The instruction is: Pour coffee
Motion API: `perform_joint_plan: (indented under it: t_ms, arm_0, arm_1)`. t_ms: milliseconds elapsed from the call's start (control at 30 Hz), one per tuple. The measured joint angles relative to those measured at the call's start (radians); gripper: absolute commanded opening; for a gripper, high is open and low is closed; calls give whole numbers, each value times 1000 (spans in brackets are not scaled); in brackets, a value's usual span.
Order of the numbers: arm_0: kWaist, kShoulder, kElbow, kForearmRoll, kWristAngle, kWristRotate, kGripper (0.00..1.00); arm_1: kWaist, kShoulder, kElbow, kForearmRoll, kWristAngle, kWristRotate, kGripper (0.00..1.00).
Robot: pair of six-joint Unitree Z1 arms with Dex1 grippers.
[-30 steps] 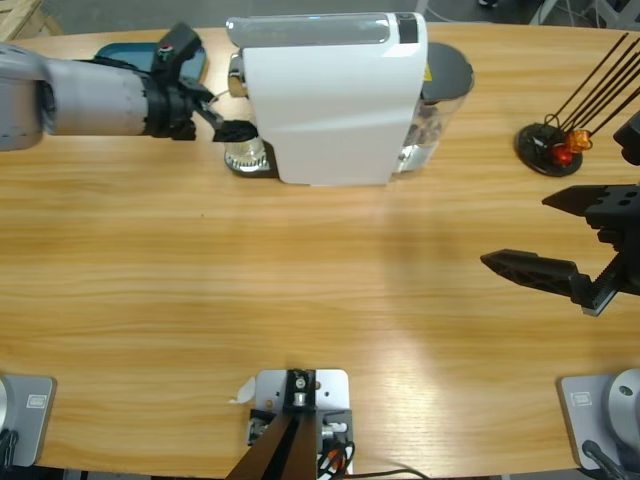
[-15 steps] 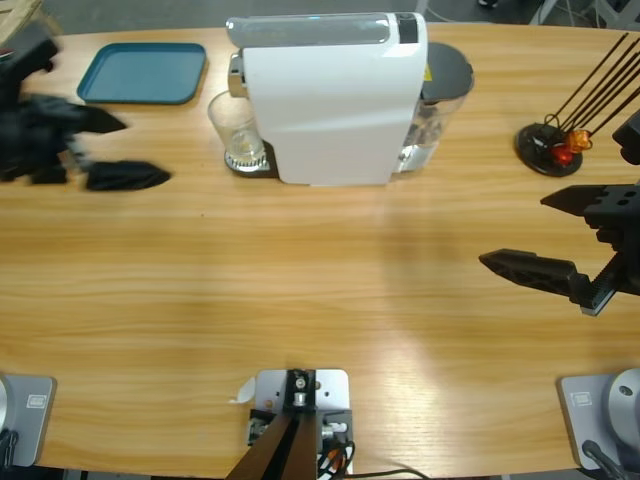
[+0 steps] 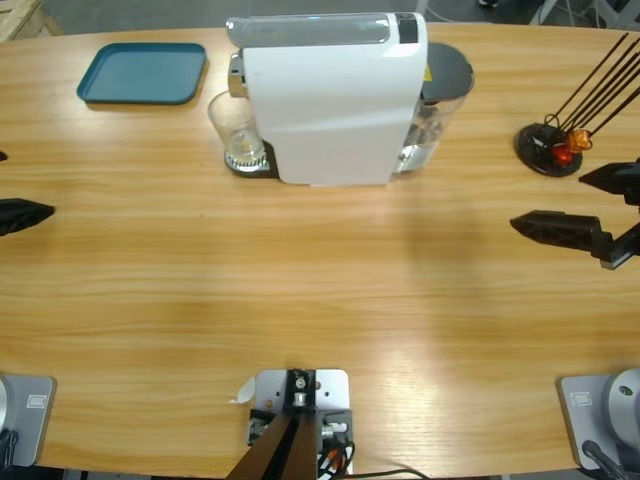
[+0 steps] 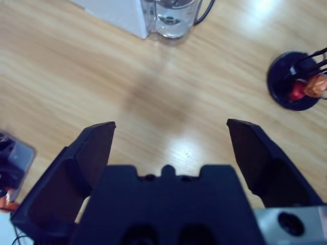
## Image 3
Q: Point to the clear glass cup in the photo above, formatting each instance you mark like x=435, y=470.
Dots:
x=235, y=125

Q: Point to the grey coffee machine lever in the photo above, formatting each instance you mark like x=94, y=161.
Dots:
x=310, y=30

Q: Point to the orange foil coffee capsule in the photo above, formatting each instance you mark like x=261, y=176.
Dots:
x=580, y=139

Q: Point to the red foil coffee capsule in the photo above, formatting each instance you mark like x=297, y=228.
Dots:
x=565, y=154

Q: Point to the coffee machine drip tray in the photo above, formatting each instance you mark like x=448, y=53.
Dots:
x=267, y=167

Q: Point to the white capsule coffee machine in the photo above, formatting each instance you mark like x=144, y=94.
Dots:
x=325, y=110

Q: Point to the black capsule holder with rods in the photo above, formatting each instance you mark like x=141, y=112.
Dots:
x=532, y=147

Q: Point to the teal plastic tray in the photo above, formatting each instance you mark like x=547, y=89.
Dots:
x=142, y=72

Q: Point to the clear water tank black lid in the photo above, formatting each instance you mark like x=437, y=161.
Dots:
x=447, y=65

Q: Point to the white paper tab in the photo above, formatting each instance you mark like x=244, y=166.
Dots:
x=242, y=392

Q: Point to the grey metal frame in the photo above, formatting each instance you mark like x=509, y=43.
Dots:
x=550, y=10

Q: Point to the arm grey base plate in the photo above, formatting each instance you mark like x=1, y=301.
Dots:
x=25, y=415
x=600, y=415

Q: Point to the white mount block dark post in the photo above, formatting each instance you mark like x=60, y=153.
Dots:
x=330, y=390

